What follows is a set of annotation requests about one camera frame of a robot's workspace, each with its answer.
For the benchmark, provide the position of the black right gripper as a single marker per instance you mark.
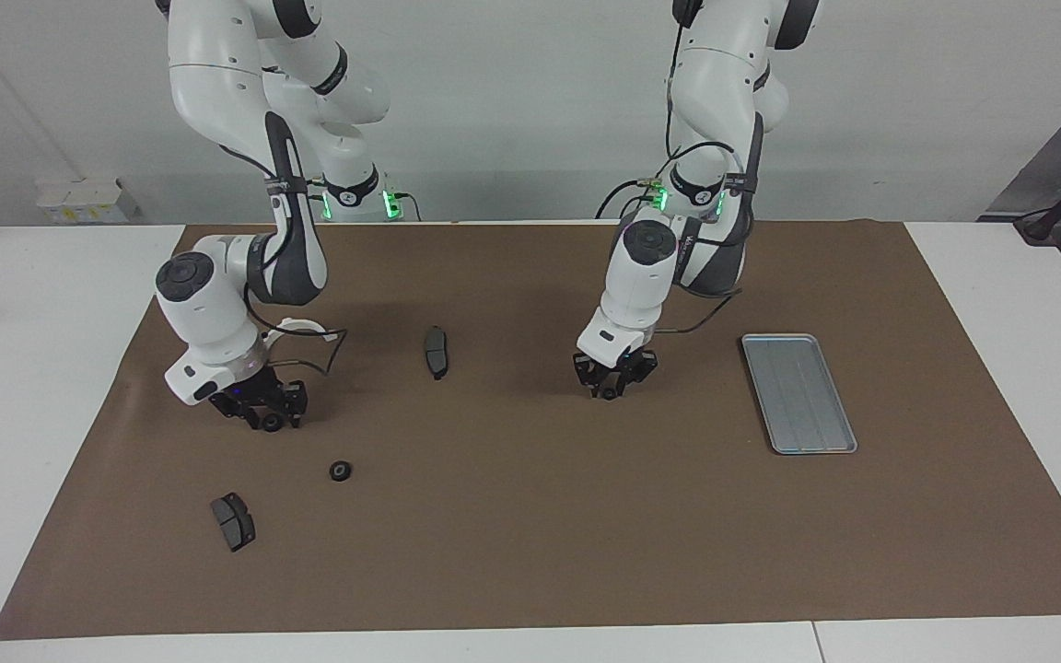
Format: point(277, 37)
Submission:
point(259, 394)

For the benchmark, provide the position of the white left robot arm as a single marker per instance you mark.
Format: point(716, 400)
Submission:
point(705, 83)

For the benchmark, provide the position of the white wall power strip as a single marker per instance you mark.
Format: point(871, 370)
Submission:
point(84, 201)

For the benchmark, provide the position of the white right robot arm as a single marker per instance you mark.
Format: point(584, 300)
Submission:
point(217, 92)

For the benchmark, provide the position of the silver metal tray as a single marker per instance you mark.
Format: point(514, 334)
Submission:
point(799, 394)

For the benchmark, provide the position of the brown table mat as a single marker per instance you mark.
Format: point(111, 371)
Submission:
point(530, 534)

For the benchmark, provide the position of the long dark brake pad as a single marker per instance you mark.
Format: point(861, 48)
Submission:
point(437, 353)

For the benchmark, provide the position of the short dark brake pad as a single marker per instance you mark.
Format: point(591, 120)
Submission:
point(233, 522)

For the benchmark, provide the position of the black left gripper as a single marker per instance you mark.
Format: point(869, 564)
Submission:
point(618, 362)

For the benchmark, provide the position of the white curved plastic bracket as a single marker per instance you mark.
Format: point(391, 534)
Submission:
point(300, 323)

